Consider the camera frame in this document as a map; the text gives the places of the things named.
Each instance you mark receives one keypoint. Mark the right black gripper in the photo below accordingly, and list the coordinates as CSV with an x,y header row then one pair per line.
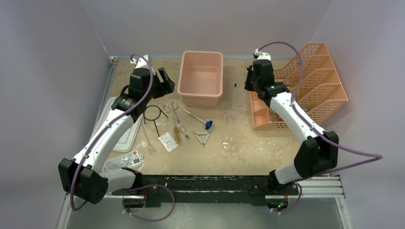
x,y
250,73

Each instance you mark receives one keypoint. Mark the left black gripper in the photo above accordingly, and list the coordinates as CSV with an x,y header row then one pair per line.
x,y
165,88

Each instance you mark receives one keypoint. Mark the metal crucible tongs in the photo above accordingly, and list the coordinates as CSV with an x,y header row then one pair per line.
x,y
178,124

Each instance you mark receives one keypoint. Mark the black wire tripod stand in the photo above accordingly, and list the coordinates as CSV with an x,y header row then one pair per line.
x,y
151,116

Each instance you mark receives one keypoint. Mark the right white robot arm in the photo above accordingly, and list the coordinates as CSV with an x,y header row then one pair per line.
x,y
318,152

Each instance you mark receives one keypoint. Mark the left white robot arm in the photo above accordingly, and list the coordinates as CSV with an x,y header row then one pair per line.
x,y
82,176

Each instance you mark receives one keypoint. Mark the clear test tube rack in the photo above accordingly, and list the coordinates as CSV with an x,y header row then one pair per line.
x,y
241,103

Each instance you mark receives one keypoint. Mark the pink plastic bin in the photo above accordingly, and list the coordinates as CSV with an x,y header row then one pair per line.
x,y
201,78

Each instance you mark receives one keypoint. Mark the brown test tube brush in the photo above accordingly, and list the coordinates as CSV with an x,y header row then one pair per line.
x,y
176,134

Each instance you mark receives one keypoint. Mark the spatula with blue clip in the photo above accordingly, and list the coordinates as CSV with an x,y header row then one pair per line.
x,y
207,124

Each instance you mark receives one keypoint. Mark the small white packet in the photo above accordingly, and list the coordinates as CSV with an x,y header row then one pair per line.
x,y
168,142

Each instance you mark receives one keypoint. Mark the clear glass beaker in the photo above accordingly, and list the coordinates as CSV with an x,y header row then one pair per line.
x,y
227,142

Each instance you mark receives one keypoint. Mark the white clay triangle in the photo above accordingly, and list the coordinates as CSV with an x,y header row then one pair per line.
x,y
202,137

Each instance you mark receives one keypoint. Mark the white plastic bin lid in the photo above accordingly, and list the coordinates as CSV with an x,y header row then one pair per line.
x,y
126,142

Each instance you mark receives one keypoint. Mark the orange mesh file organizer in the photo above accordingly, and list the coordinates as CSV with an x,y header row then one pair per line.
x,y
320,94

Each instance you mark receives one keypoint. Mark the blister pack with label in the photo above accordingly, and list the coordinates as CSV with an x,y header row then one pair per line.
x,y
130,160

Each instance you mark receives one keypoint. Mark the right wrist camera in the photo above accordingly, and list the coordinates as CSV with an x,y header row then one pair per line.
x,y
260,55

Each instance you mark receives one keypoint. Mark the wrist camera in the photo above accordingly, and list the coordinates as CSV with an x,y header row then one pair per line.
x,y
140,62
260,55

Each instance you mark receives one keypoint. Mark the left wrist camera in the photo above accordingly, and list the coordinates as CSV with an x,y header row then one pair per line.
x,y
140,62

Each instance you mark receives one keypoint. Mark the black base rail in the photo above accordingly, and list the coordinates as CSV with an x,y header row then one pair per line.
x,y
250,189

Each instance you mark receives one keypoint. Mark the aluminium frame rail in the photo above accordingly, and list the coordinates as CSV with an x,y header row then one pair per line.
x,y
316,187

